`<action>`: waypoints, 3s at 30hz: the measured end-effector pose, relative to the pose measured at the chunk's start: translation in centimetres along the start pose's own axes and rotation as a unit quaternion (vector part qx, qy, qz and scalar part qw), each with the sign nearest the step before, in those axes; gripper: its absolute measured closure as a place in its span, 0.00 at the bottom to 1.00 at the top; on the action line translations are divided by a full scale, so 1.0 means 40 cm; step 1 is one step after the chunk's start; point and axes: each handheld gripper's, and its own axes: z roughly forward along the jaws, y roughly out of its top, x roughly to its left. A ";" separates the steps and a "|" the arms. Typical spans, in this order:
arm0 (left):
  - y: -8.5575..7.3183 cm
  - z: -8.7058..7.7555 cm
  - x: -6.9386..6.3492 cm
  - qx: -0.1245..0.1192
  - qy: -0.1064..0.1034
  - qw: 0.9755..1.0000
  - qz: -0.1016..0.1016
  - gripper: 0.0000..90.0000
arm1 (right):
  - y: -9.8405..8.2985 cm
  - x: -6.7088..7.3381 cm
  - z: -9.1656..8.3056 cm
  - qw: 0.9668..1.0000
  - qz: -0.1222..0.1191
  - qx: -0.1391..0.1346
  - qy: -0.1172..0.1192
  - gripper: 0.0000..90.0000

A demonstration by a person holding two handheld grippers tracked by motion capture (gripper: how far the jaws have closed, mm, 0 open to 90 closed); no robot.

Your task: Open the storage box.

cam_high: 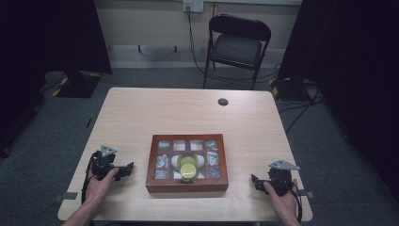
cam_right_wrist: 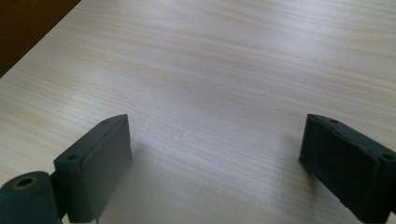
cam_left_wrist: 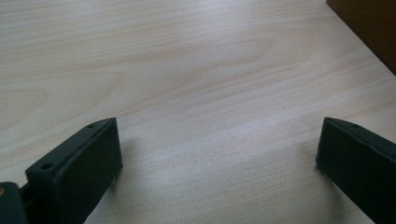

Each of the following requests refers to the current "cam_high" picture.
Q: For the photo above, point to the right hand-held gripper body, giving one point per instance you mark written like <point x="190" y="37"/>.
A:
<point x="280" y="179"/>

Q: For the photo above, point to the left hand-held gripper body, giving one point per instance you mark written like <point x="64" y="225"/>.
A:
<point x="105" y="163"/>

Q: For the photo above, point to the wooden box with glass lid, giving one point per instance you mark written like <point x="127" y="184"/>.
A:
<point x="188" y="187"/>

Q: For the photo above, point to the person's right hand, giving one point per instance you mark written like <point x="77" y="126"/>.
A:
<point x="287" y="205"/>

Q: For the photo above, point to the person's left hand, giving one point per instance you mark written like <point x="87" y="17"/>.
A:
<point x="97" y="190"/>

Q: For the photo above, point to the grey tape strip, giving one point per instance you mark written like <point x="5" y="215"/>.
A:
<point x="307" y="194"/>
<point x="66" y="196"/>

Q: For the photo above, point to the group of white packets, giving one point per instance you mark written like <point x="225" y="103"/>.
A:
<point x="179" y="145"/>

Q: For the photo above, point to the white and green round container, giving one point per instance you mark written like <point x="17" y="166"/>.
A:
<point x="187" y="158"/>

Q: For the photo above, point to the black stand base striped tape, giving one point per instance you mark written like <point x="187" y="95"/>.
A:
<point x="287" y="89"/>
<point x="78" y="86"/>

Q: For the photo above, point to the black table grommet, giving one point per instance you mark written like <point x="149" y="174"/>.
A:
<point x="223" y="102"/>

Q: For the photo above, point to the black curtain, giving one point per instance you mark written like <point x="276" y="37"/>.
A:
<point x="354" y="62"/>
<point x="37" y="47"/>

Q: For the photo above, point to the black folding chair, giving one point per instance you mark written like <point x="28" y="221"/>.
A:
<point x="236" y="47"/>

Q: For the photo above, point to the white wall socket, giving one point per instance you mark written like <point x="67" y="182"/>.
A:
<point x="193" y="5"/>

